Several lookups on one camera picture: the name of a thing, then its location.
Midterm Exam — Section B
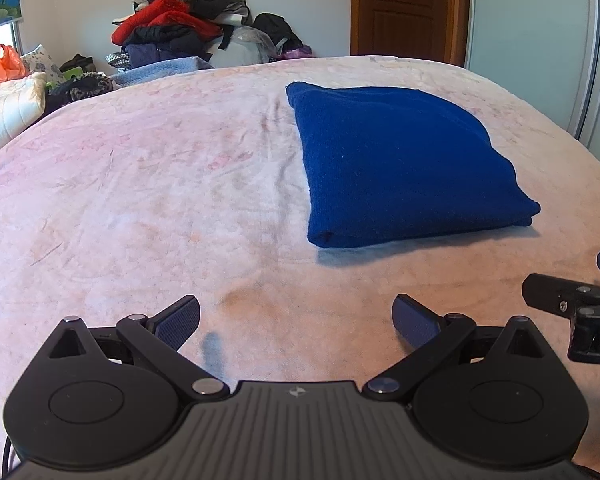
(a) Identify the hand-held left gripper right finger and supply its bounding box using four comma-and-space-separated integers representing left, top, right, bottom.
364, 294, 556, 402

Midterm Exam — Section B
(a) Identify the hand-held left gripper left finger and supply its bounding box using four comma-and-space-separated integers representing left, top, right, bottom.
44, 294, 230, 402

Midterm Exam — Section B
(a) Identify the blue beaded sweater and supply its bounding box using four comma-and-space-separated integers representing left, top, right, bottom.
285, 81, 542, 250

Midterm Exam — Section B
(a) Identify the pile of clothes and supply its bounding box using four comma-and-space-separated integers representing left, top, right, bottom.
104, 0, 256, 69

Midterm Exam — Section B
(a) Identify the pink blanket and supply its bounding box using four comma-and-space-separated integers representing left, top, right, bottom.
0, 55, 600, 480

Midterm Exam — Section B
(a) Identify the pale sliding wardrobe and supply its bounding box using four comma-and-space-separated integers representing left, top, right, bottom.
462, 0, 600, 182

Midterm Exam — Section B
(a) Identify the dark patterned cloth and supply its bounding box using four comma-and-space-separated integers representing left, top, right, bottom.
45, 71, 117, 114

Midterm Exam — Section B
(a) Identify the light blue towel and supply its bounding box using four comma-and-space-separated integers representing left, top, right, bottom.
109, 56, 215, 89

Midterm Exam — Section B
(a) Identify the green box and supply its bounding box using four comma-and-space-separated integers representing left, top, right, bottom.
60, 65, 97, 84

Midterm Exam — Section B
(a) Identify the white quilted cushion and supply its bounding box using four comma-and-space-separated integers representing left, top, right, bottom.
0, 72, 48, 164

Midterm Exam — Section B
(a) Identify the clear plastic bag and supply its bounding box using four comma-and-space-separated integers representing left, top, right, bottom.
210, 27, 277, 69

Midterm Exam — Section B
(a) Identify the purple bag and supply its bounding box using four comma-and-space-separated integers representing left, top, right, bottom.
279, 45, 314, 63

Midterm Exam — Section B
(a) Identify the floral pillow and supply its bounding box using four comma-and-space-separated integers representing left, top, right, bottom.
20, 44, 61, 84

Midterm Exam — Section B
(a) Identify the black bag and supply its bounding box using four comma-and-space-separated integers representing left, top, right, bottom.
252, 12, 305, 54

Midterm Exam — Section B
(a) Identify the brown wooden door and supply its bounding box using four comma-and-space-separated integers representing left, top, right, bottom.
350, 0, 472, 68

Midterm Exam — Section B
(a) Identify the window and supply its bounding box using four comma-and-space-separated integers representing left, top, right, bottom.
0, 17, 24, 61

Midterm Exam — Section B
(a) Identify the black cable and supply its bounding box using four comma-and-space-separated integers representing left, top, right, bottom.
0, 432, 19, 480

